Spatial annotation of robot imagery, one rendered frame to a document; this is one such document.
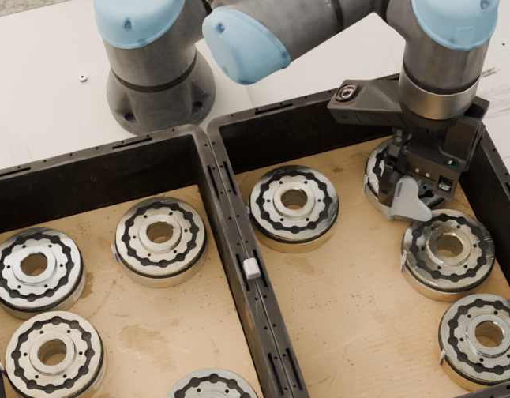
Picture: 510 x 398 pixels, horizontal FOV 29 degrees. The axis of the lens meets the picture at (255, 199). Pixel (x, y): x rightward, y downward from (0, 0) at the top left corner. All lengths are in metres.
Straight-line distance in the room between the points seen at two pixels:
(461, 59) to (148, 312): 0.45
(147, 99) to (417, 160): 0.43
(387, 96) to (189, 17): 0.31
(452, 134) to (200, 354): 0.35
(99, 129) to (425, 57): 0.60
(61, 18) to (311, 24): 0.72
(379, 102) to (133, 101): 0.41
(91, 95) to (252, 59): 0.57
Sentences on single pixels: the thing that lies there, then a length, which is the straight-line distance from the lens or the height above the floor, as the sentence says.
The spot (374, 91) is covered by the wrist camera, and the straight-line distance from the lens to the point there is 1.05.
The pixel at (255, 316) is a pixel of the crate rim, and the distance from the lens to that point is 0.99.
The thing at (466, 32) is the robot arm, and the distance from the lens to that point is 0.88.
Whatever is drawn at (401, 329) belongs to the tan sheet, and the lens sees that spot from 1.10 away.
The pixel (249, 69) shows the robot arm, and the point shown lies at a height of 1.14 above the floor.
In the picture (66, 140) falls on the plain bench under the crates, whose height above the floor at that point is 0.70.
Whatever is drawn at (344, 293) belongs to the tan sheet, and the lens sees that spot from 1.11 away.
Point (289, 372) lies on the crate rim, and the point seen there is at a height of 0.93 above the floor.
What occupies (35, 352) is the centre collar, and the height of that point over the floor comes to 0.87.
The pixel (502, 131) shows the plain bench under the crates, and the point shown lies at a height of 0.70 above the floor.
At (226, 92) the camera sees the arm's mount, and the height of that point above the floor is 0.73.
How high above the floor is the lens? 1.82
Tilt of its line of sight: 57 degrees down
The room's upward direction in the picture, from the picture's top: 2 degrees counter-clockwise
